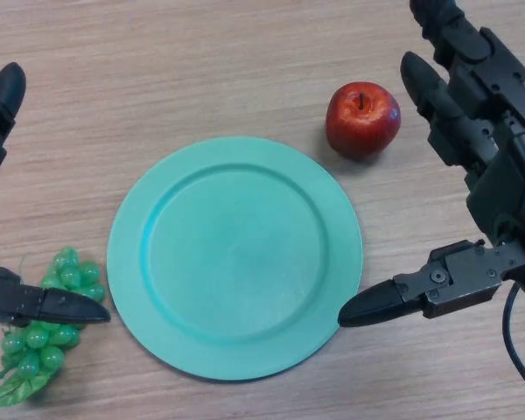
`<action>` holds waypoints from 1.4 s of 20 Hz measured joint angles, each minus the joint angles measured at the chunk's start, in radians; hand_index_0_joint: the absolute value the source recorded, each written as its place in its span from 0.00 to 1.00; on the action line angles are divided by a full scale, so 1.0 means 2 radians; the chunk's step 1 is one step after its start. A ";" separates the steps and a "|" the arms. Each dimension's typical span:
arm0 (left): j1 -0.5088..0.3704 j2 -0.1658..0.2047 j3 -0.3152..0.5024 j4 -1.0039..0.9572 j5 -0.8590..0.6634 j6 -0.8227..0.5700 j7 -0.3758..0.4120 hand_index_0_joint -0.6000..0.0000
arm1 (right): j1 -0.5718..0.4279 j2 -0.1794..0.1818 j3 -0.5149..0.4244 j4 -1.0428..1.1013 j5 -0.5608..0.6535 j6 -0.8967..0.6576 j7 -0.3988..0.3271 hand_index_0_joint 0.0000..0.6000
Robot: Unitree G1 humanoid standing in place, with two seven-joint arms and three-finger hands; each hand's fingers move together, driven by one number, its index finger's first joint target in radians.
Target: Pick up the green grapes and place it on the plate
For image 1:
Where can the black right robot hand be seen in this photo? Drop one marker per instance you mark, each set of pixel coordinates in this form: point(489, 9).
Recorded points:
point(507, 175)

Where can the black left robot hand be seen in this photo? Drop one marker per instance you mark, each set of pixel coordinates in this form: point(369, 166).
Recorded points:
point(2, 109)

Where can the green grape bunch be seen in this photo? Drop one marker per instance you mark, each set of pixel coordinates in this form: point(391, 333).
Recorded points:
point(39, 345)

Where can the green round plate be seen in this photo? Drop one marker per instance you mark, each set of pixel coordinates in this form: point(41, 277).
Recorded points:
point(232, 262)

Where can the red apple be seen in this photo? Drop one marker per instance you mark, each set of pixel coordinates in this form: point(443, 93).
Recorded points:
point(361, 122)

